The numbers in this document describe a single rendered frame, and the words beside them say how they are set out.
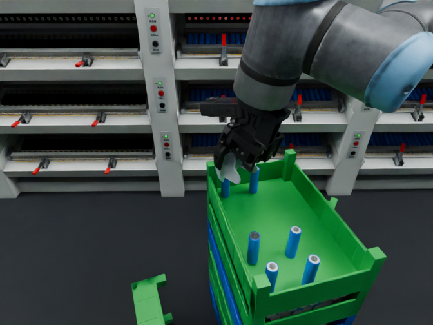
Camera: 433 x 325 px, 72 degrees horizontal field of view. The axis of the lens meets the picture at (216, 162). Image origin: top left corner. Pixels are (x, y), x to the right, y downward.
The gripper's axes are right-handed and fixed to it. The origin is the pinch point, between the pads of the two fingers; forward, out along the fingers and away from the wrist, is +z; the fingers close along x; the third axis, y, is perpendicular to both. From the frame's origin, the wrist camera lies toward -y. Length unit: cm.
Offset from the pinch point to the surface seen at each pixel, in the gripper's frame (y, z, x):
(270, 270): 20.1, -5.3, -12.3
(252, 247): 15.5, -2.5, -9.9
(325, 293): 27.5, -2.9, -6.9
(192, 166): -31, 41, 25
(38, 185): -74, 64, -21
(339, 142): 4, 22, 66
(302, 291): 25.0, -4.3, -10.4
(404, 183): 31, 37, 91
